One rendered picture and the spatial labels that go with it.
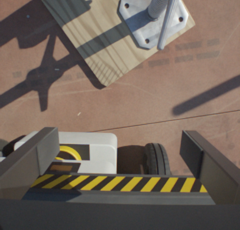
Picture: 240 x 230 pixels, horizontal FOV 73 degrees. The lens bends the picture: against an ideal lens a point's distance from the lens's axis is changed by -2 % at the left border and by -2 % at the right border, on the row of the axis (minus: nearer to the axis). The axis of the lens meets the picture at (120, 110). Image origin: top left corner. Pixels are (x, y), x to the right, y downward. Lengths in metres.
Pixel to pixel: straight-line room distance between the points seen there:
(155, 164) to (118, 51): 0.31
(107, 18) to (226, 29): 0.34
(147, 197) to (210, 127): 0.41
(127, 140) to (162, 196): 0.33
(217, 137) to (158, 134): 0.20
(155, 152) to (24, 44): 0.48
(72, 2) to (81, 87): 0.23
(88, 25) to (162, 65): 0.24
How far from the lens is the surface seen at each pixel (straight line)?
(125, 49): 0.49
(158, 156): 0.44
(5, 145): 0.63
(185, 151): 0.17
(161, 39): 0.27
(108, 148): 0.42
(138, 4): 0.51
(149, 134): 0.56
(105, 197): 0.25
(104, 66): 0.49
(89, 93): 0.52
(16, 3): 0.61
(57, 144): 0.17
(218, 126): 0.62
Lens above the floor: 0.51
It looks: 76 degrees down
